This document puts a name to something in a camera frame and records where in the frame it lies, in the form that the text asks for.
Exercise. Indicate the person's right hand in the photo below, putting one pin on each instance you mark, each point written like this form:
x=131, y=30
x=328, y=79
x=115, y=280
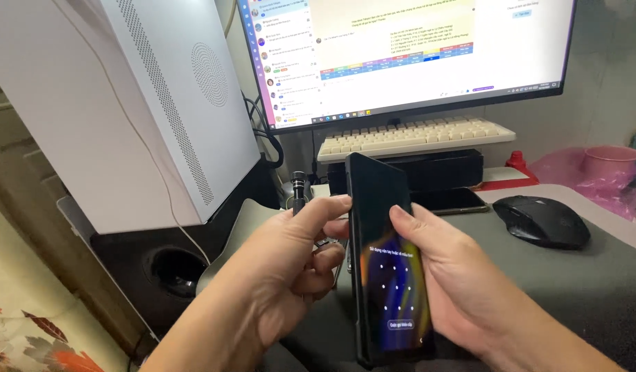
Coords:
x=457, y=279

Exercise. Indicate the person's left hand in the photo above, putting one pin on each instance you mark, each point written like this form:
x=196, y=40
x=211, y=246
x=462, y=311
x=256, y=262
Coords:
x=276, y=268

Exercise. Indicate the black smartphone with lit screen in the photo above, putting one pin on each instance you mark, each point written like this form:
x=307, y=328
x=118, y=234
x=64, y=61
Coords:
x=380, y=206

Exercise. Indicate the small metal tool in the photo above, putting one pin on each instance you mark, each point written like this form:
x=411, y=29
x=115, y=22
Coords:
x=332, y=242

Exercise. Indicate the dark smartphone with gold edge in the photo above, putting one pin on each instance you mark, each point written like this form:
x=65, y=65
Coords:
x=449, y=200

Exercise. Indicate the black cylindrical microphone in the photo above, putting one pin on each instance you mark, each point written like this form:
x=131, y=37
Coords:
x=298, y=191

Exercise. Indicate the grey desk mat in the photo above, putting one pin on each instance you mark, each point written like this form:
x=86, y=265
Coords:
x=555, y=294

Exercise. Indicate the black computer mouse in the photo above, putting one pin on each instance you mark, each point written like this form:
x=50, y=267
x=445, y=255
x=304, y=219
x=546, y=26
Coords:
x=543, y=222

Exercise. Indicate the black monitor riser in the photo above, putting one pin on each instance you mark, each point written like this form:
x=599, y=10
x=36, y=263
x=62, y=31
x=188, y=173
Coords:
x=442, y=173

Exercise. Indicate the red and white box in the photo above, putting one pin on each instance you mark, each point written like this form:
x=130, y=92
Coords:
x=504, y=181

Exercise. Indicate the red bottle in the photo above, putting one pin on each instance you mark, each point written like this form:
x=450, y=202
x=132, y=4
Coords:
x=516, y=160

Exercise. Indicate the black subwoofer speaker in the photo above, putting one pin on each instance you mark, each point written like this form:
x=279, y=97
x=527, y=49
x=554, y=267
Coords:
x=137, y=263

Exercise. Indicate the cream keyboard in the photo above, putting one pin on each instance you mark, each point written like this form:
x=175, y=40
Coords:
x=416, y=137

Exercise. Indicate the pink plastic bag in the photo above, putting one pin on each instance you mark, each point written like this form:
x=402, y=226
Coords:
x=615, y=191

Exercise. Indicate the pink plastic cup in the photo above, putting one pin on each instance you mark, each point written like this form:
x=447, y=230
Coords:
x=610, y=160

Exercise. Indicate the black-framed computer monitor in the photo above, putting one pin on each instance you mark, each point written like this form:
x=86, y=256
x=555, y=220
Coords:
x=400, y=51

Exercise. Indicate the floral patterned cloth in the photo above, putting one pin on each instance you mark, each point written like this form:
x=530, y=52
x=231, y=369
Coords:
x=33, y=310

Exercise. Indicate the white perforated computer case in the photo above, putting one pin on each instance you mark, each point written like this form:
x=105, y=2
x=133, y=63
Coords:
x=90, y=103

